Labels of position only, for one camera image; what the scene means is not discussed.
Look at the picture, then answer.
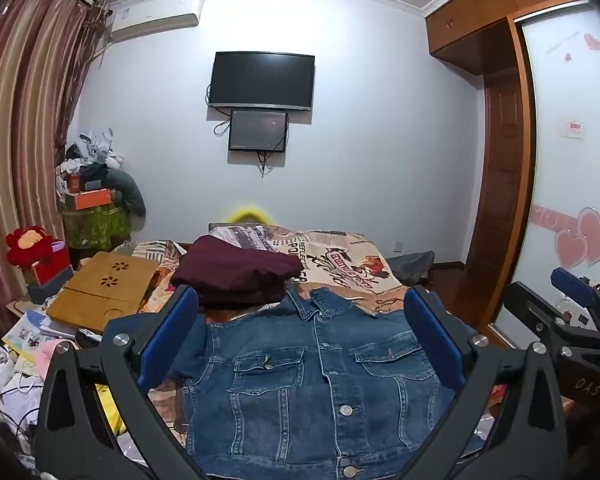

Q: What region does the red box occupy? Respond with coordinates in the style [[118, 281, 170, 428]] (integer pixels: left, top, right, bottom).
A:
[[22, 255, 74, 287]]

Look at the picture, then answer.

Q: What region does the grey backpack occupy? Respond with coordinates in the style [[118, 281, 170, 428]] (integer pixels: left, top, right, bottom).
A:
[[385, 252, 436, 284]]

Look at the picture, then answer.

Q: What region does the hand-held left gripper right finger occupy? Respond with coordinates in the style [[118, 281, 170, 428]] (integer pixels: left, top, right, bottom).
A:
[[395, 284, 569, 480]]

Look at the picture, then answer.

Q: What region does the printed blanket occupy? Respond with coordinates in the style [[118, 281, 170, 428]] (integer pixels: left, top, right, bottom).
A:
[[114, 222, 487, 480]]

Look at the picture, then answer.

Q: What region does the blue denim jacket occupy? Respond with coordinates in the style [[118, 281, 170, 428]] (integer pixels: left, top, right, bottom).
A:
[[167, 286, 483, 480]]

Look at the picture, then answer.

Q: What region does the yellow round object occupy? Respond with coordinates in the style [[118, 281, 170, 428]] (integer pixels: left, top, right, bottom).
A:
[[229, 204, 272, 225]]

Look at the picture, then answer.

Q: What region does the red plush toy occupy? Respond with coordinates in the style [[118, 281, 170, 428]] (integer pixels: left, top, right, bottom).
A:
[[6, 226, 67, 267]]

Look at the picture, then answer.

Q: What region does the small black wall monitor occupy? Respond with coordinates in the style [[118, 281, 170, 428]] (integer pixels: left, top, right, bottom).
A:
[[228, 109, 288, 153]]

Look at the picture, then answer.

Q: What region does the wooden door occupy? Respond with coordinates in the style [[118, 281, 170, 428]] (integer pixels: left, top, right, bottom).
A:
[[479, 71, 527, 333]]

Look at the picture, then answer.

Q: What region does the white air conditioner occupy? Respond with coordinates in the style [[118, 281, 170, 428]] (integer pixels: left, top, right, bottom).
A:
[[109, 0, 204, 44]]

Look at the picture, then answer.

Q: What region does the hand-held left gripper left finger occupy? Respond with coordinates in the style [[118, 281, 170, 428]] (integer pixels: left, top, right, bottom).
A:
[[34, 284, 206, 480]]

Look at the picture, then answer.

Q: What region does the wooden lap desk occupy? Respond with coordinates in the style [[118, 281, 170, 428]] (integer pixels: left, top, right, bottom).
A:
[[46, 251, 162, 335]]

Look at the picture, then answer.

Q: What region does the pile of white clothes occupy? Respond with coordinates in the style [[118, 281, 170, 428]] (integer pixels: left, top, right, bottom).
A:
[[55, 127, 129, 193]]

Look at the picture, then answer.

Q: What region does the grey box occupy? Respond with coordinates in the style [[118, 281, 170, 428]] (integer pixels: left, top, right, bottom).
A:
[[27, 267, 77, 307]]

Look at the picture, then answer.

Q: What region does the striped brown curtain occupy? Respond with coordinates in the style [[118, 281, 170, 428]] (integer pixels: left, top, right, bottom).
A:
[[0, 0, 112, 332]]

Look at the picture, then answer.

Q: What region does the dark green cloth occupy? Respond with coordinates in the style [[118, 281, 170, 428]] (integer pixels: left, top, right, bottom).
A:
[[102, 167, 147, 217]]

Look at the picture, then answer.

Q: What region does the orange box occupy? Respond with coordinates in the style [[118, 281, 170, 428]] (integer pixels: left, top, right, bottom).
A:
[[64, 187, 114, 211]]

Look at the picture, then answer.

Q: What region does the large black wall television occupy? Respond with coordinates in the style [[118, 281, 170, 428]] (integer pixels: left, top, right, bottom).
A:
[[208, 51, 316, 112]]

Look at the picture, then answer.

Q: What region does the pile of papers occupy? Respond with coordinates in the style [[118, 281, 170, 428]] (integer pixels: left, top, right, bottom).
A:
[[2, 309, 81, 363]]

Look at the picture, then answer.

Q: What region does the maroon cloth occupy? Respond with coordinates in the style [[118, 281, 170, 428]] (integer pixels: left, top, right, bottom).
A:
[[170, 236, 304, 307]]

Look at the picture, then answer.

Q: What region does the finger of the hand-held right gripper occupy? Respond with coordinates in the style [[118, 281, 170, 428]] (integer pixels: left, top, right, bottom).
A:
[[502, 281, 600, 357], [551, 267, 600, 333]]

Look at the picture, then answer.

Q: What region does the wooden overhead cabinet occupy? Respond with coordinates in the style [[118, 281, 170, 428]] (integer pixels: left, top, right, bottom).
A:
[[425, 0, 600, 62]]

